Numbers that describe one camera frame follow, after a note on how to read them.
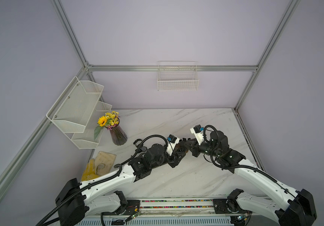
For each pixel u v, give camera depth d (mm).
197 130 639
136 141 1004
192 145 674
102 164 886
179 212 732
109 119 813
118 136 931
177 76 933
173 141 616
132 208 727
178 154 638
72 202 390
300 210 377
